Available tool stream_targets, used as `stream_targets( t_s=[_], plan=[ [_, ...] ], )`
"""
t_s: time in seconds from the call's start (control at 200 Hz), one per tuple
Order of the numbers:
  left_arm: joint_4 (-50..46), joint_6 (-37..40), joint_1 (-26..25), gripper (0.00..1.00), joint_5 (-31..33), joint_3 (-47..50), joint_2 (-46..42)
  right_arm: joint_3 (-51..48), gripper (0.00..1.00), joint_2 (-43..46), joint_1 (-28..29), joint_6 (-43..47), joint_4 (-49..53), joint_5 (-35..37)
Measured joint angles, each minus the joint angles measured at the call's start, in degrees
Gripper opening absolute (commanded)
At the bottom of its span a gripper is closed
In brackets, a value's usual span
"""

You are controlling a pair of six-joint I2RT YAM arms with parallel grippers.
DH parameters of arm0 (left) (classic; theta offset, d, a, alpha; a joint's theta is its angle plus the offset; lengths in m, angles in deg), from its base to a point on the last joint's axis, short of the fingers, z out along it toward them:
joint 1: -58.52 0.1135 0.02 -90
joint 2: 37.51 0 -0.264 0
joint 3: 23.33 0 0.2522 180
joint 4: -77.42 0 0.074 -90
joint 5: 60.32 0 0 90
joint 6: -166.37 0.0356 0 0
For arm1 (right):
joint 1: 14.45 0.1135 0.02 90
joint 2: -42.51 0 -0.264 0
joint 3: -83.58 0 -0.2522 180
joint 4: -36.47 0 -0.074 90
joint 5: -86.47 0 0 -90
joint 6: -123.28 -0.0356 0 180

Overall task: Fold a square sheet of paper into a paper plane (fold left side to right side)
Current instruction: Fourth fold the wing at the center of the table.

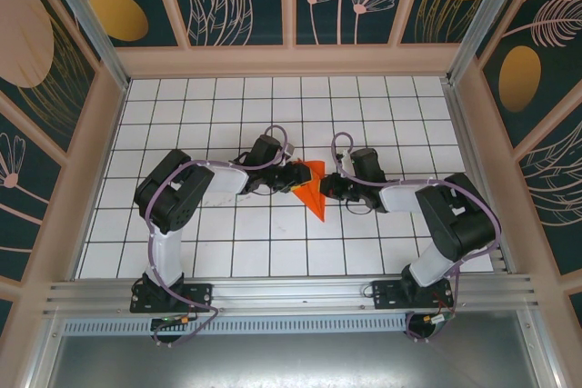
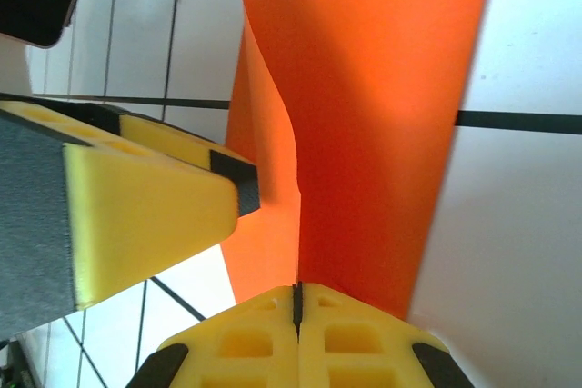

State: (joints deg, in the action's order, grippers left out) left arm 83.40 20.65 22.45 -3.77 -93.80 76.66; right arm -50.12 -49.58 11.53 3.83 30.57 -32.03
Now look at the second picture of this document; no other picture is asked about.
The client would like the orange paper sheet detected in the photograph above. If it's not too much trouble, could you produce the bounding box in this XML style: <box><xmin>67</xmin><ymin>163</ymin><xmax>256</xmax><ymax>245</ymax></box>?
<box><xmin>217</xmin><ymin>0</ymin><xmax>497</xmax><ymax>322</ymax></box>

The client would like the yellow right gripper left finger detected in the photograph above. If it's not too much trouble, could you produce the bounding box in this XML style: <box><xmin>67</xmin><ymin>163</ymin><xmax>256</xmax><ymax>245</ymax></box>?
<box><xmin>130</xmin><ymin>284</ymin><xmax>300</xmax><ymax>388</ymax></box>

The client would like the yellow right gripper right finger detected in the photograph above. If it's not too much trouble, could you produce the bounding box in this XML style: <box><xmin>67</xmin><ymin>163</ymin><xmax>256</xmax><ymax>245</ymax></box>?
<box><xmin>297</xmin><ymin>282</ymin><xmax>475</xmax><ymax>388</ymax></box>

